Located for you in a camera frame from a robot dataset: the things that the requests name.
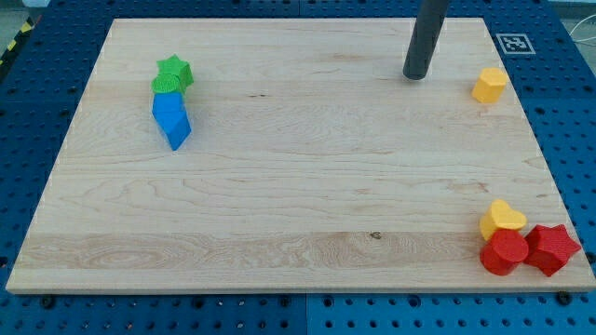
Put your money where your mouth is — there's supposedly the grey cylindrical robot arm stick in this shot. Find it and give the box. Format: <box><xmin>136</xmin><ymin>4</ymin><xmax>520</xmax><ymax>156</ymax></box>
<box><xmin>402</xmin><ymin>0</ymin><xmax>450</xmax><ymax>80</ymax></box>

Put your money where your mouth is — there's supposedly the blue cube block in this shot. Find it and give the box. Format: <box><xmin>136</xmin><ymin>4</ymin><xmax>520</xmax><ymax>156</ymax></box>
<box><xmin>152</xmin><ymin>92</ymin><xmax>185</xmax><ymax>120</ymax></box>

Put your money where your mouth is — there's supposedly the light wooden board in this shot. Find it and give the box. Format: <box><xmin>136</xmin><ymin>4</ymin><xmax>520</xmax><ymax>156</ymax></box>
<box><xmin>7</xmin><ymin>18</ymin><xmax>595</xmax><ymax>295</ymax></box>

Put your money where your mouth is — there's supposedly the blue pentagon block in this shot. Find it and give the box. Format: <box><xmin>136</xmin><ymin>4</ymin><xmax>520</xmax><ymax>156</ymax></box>
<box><xmin>154</xmin><ymin>112</ymin><xmax>191</xmax><ymax>151</ymax></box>

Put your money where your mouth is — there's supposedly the green cylinder block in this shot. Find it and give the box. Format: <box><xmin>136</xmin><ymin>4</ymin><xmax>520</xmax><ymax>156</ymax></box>
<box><xmin>151</xmin><ymin>74</ymin><xmax>185</xmax><ymax>94</ymax></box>

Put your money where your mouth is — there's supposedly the green star block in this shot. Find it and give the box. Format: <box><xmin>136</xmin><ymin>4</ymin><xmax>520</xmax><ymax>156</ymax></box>
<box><xmin>156</xmin><ymin>54</ymin><xmax>194</xmax><ymax>90</ymax></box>

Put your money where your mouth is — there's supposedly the yellow heart block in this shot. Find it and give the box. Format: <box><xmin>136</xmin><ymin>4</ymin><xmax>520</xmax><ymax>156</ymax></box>
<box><xmin>479</xmin><ymin>199</ymin><xmax>528</xmax><ymax>241</ymax></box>

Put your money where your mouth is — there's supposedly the yellow hexagon block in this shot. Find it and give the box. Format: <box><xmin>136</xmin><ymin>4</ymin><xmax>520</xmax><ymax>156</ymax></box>
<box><xmin>471</xmin><ymin>68</ymin><xmax>508</xmax><ymax>103</ymax></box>

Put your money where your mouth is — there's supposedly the red cylinder block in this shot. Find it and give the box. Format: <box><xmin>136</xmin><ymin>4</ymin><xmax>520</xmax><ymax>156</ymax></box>
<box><xmin>480</xmin><ymin>230</ymin><xmax>529</xmax><ymax>276</ymax></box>

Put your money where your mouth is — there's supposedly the white fiducial marker tag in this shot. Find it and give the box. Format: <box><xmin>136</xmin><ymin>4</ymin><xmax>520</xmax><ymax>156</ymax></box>
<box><xmin>496</xmin><ymin>33</ymin><xmax>535</xmax><ymax>55</ymax></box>

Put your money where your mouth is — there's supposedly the red star block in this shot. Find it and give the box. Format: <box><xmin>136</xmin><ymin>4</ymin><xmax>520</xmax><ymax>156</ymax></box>
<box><xmin>523</xmin><ymin>224</ymin><xmax>581</xmax><ymax>276</ymax></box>

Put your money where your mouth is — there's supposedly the yellow black hazard tape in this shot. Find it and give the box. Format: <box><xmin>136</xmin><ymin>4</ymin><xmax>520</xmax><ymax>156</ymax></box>
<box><xmin>1</xmin><ymin>17</ymin><xmax>35</xmax><ymax>66</ymax></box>

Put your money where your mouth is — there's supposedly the white cable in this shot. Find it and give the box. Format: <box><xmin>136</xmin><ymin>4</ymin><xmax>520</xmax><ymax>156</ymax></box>
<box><xmin>568</xmin><ymin>13</ymin><xmax>596</xmax><ymax>47</ymax></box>

